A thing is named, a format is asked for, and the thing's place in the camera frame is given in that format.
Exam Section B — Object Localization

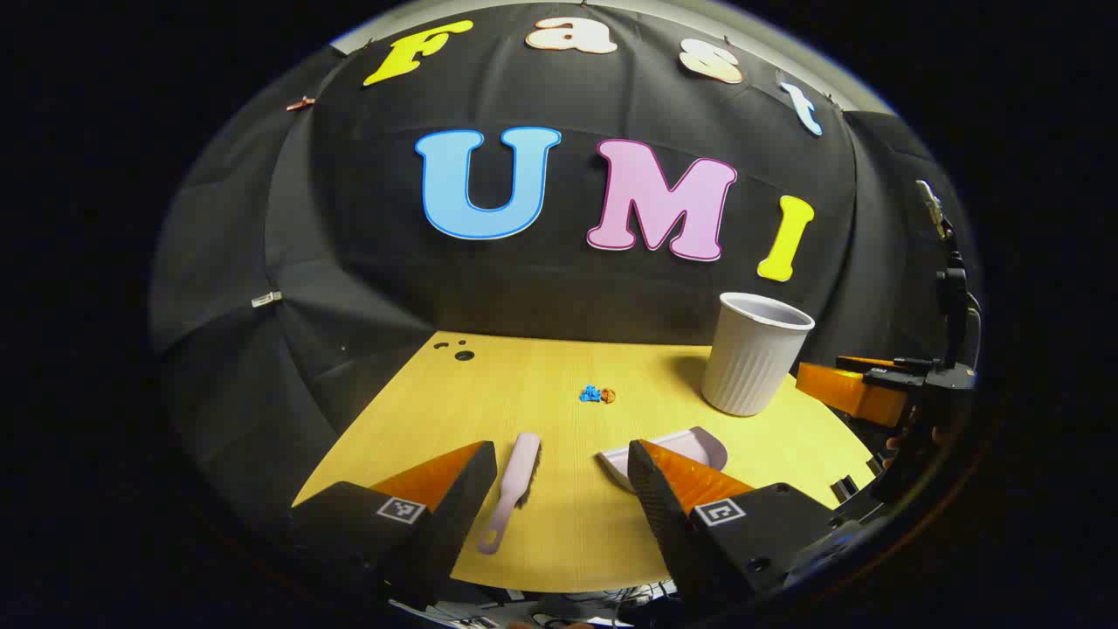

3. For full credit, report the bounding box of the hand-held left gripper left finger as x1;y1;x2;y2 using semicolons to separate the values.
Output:
288;440;499;612

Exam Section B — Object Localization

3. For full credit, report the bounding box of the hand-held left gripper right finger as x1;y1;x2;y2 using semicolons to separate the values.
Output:
627;439;844;617

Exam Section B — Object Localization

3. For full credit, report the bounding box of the small pink broom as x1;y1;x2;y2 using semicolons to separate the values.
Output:
476;432;542;556

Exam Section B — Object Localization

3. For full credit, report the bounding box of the pink dustpan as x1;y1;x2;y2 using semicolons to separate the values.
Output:
597;426;729;492

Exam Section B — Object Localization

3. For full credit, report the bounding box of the white ribbed garbage bin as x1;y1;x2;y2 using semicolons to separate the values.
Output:
700;292;816;418

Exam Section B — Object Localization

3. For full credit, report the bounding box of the black backdrop cloth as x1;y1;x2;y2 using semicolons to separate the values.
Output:
148;0;979;525

